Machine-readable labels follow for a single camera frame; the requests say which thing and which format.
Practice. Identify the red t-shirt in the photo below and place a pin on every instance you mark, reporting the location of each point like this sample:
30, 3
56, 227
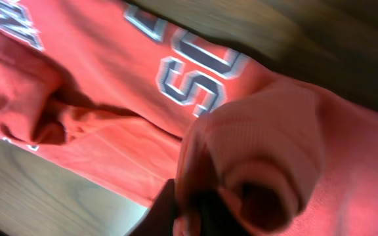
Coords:
272, 104

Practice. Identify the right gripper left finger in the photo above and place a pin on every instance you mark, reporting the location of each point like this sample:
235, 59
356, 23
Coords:
159, 219

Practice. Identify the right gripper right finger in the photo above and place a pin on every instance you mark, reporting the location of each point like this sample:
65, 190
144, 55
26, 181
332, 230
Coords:
216, 219

